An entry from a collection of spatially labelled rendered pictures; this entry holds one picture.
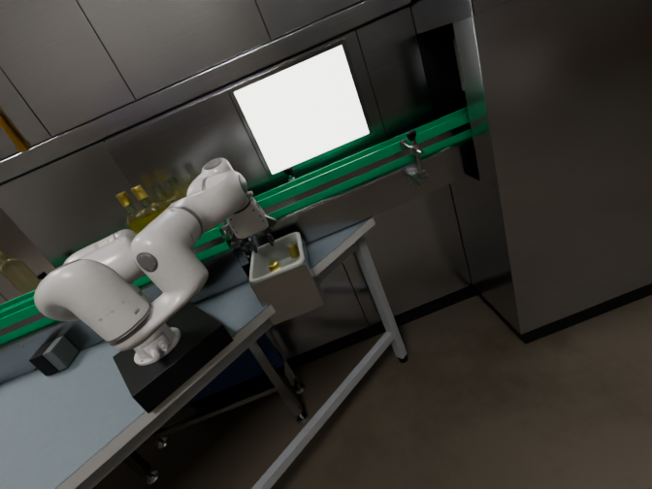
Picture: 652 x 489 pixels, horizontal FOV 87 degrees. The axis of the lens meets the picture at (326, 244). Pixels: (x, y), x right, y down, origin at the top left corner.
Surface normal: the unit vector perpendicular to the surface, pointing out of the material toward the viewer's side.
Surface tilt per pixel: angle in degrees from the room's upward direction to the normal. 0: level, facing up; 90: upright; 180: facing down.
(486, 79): 90
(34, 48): 90
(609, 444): 0
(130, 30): 90
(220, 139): 90
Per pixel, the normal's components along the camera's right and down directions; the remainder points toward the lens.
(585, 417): -0.36, -0.82
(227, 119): 0.14, 0.42
